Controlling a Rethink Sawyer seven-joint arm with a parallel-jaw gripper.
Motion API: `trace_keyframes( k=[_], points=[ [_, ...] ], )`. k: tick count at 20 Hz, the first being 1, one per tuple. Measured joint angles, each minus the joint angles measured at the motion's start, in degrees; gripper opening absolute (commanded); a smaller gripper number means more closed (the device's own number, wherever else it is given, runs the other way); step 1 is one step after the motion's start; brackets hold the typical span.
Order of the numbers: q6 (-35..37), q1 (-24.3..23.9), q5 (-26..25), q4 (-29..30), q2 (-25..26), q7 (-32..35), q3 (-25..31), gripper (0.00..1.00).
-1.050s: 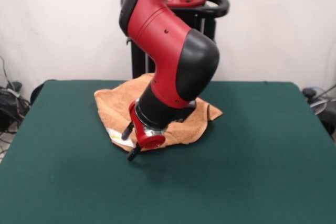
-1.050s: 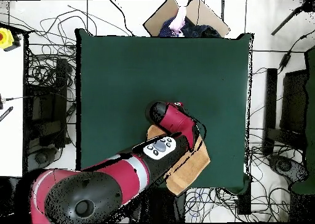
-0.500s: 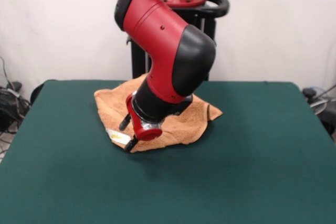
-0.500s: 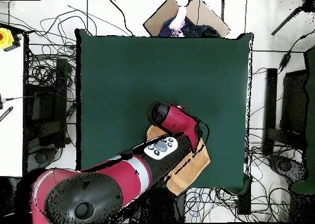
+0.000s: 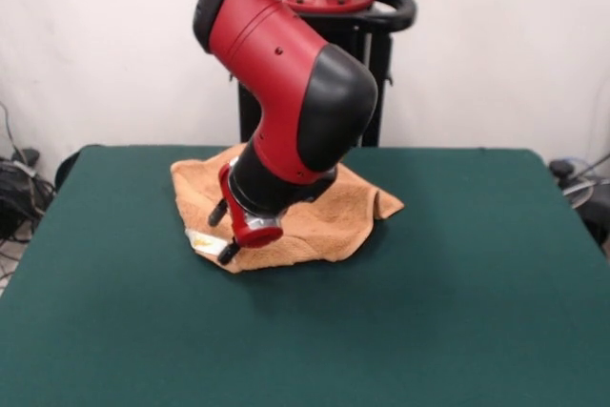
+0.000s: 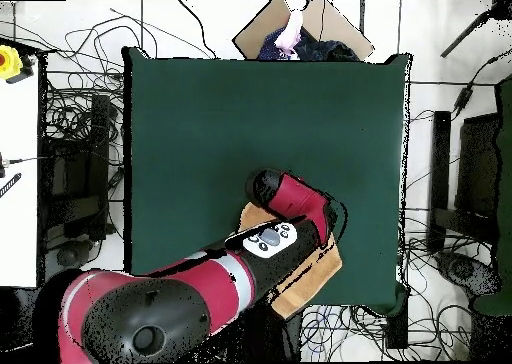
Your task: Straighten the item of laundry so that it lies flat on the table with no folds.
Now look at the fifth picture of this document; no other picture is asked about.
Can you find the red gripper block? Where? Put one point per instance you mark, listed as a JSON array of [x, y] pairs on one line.
[[259, 235]]

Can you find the orange terry towel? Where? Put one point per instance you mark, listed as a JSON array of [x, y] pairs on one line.
[[333, 230]]

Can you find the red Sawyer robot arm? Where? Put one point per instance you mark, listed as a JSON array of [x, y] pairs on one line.
[[286, 92]]

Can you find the dark green table cloth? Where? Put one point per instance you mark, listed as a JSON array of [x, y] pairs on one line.
[[476, 307]]

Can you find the small black oval device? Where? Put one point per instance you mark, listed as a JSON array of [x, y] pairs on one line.
[[562, 168]]

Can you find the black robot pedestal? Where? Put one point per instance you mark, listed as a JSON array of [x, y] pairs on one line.
[[381, 107]]

